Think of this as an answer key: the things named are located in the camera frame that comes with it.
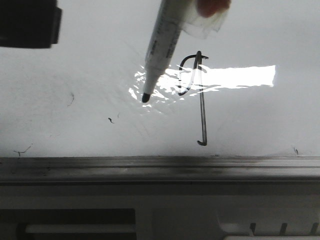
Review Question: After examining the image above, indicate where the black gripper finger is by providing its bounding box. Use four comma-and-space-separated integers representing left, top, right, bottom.
0, 0, 63, 49

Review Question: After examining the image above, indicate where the white black whiteboard marker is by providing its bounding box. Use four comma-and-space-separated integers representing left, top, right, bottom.
142, 0, 232, 103

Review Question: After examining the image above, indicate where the white whiteboard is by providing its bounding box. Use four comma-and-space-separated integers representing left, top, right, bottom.
0, 0, 320, 157

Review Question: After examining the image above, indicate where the white plastic tray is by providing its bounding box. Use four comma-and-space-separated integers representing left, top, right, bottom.
0, 183, 320, 240

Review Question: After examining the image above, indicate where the grey aluminium whiteboard frame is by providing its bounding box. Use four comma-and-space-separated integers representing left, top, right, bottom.
0, 156, 320, 185

